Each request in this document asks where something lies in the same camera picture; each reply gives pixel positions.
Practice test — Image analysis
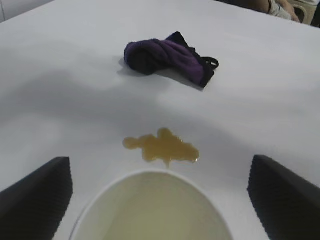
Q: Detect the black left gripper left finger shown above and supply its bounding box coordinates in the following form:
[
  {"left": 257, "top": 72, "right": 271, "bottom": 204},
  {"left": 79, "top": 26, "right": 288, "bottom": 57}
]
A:
[{"left": 0, "top": 156, "right": 74, "bottom": 240}]

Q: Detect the white paper cup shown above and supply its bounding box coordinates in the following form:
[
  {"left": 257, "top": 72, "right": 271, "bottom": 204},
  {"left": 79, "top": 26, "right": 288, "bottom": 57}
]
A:
[{"left": 69, "top": 168, "right": 234, "bottom": 240}]

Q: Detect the beige chair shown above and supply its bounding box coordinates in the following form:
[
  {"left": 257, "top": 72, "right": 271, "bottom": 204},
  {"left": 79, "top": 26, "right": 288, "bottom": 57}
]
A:
[{"left": 292, "top": 4, "right": 315, "bottom": 25}]

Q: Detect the brown liquid spill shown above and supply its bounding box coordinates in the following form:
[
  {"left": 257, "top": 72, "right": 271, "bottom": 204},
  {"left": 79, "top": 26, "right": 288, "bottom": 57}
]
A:
[{"left": 122, "top": 127, "right": 201, "bottom": 170}]

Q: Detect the black and purple cloth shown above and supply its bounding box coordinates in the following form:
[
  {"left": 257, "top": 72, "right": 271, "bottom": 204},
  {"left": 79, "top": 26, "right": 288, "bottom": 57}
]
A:
[{"left": 123, "top": 30, "right": 221, "bottom": 89}]

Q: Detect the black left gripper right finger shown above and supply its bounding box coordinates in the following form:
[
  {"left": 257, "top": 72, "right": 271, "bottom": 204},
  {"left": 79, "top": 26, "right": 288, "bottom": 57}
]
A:
[{"left": 246, "top": 154, "right": 320, "bottom": 240}]

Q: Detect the seated person in background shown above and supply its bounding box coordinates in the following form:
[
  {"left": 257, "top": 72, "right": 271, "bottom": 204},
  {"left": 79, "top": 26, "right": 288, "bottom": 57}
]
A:
[{"left": 258, "top": 0, "right": 301, "bottom": 23}]

